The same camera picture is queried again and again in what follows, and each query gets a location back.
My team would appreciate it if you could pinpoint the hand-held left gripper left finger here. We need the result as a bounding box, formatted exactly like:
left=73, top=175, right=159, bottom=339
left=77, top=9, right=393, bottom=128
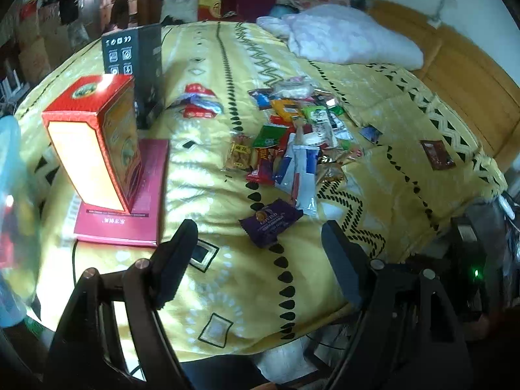
left=43, top=218, right=200, bottom=390

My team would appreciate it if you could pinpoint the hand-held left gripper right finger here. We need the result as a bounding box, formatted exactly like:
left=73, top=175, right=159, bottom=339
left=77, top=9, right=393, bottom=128
left=321, top=220, right=474, bottom=390

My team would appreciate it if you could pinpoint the purple snack packet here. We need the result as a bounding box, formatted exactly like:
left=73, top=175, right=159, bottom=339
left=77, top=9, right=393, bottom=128
left=238, top=199, right=303, bottom=248

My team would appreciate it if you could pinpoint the pile of assorted snack packets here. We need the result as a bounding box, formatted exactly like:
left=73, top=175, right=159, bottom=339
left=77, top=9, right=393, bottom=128
left=223, top=77, right=366, bottom=218

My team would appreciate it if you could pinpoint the clear blue plastic bowl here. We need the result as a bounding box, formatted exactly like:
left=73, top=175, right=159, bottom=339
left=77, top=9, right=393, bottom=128
left=0, top=116, right=43, bottom=328

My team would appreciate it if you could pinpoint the flat pink box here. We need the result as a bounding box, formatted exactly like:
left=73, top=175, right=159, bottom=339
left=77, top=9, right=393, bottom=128
left=73, top=138, right=170, bottom=248

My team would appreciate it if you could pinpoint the black device with green light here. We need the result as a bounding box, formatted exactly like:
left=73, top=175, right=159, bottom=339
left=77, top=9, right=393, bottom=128
left=447, top=211, right=520, bottom=334

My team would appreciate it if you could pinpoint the small blue snack packet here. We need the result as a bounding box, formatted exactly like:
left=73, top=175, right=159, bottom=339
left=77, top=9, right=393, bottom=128
left=359, top=126, right=383, bottom=145

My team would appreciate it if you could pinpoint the brown snack packet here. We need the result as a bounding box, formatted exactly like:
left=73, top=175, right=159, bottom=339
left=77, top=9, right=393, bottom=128
left=420, top=139, right=456, bottom=170

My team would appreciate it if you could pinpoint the orange and red box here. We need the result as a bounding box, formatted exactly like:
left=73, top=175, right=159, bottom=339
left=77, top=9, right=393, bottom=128
left=41, top=75, right=143, bottom=214

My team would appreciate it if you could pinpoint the blue and white snack packet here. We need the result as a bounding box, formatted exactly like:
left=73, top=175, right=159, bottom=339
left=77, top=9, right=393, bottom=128
left=179, top=91, right=224, bottom=114

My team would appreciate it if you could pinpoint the black printed box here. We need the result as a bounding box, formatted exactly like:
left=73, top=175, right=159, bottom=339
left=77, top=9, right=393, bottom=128
left=101, top=23, right=165, bottom=130

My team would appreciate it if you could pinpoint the wooden headboard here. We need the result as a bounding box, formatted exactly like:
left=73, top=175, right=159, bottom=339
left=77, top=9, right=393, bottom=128
left=366, top=0, right=520, bottom=171

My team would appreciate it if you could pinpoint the white pillow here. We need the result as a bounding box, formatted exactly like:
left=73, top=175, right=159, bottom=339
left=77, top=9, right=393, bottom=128
left=257, top=4, right=425, bottom=72

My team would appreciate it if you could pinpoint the cardboard box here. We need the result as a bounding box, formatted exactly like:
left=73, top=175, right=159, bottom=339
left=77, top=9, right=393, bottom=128
left=38, top=4, right=61, bottom=37
left=18, top=36, right=51, bottom=84

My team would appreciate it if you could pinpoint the white tote bag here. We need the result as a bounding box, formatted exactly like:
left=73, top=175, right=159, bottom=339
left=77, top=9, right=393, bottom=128
left=160, top=0, right=200, bottom=25

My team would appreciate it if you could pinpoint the red and yellow carton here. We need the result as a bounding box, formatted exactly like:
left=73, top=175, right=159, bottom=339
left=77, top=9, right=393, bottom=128
left=198, top=0, right=224, bottom=21

